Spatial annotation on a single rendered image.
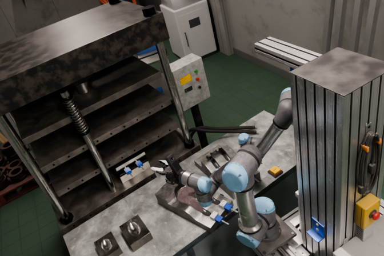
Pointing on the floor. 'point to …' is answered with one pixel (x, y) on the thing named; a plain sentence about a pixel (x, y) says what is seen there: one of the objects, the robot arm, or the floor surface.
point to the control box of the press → (191, 88)
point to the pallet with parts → (18, 174)
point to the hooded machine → (187, 16)
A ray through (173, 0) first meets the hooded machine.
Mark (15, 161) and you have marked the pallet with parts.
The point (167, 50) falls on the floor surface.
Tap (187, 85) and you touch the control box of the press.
